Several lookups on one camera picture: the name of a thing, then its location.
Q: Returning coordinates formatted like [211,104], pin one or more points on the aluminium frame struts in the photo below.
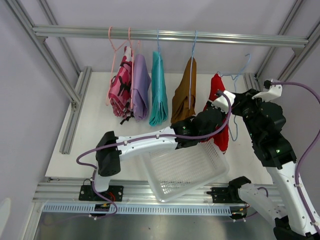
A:
[301,26]
[75,95]

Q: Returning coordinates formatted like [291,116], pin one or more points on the pink wire hanger lilac trousers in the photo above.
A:
[131,43]

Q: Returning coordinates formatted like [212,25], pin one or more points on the white slotted cable duct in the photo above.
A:
[142,209]

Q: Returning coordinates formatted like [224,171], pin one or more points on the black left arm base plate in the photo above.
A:
[114,193]

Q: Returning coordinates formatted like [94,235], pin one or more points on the left aluminium frame struts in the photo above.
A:
[75,95]

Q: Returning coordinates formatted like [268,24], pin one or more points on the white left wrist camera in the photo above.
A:
[222,103]

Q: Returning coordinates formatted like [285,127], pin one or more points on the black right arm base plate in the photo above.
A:
[221,195]

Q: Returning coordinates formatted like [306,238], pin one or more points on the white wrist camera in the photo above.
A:
[272,90]
[222,103]

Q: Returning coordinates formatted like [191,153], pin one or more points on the blue wire hanger brown trousers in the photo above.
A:
[191,70]

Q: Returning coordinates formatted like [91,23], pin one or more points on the white plastic mesh basket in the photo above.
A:
[172,174]

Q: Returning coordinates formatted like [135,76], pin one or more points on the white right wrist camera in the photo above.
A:
[272,90]

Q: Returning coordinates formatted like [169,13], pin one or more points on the blue wire hanger teal trousers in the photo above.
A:
[158,42]

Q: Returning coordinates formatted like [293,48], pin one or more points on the right aluminium frame struts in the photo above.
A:
[301,26]

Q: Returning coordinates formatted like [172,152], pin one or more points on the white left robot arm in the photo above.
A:
[111,149]

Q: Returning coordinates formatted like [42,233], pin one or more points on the pink wire hanger camouflage trousers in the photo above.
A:
[115,49]

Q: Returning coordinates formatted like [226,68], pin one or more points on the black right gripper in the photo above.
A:
[243,98]

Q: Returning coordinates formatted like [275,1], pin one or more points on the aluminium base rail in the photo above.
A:
[135,192]

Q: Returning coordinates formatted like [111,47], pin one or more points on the aluminium hanging rail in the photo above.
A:
[278,41]

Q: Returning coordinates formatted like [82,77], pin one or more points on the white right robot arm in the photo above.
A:
[264,120]

